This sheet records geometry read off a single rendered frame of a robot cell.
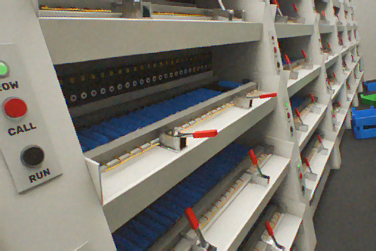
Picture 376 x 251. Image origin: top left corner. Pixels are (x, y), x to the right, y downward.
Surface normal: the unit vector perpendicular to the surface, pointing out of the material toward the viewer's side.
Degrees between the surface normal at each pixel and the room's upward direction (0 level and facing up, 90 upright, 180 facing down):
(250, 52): 90
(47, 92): 90
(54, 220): 90
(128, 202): 111
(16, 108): 90
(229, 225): 21
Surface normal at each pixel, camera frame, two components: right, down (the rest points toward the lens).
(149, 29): 0.82, 0.25
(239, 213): 0.04, -0.92
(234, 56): -0.57, 0.29
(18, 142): 0.78, -0.10
